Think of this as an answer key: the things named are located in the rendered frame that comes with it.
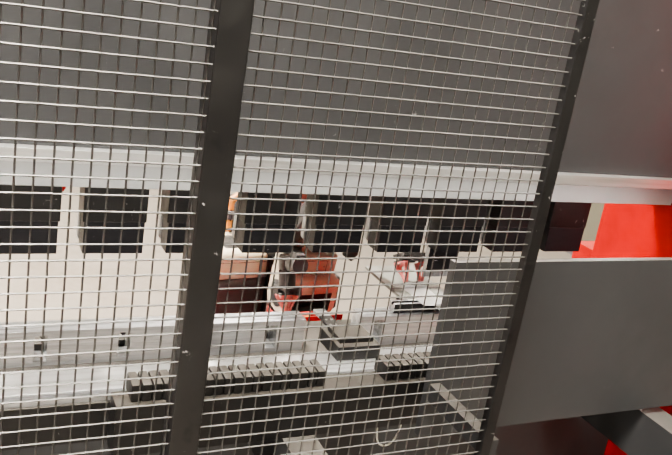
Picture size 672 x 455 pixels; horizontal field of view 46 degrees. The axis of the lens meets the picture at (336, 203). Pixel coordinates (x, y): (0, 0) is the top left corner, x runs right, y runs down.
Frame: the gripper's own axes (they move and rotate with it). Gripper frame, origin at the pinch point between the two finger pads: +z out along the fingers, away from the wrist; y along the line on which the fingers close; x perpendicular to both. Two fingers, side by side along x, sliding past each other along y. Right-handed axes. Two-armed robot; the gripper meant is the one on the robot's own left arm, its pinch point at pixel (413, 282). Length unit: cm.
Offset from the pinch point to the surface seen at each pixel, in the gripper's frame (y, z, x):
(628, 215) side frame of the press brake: 85, -22, -10
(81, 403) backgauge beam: -107, 29, -39
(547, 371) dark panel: 3, 28, -56
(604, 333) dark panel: 18, 20, -61
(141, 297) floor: -33, -18, 237
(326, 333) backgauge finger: -45, 16, -28
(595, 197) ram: 51, -23, -30
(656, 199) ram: 78, -24, -30
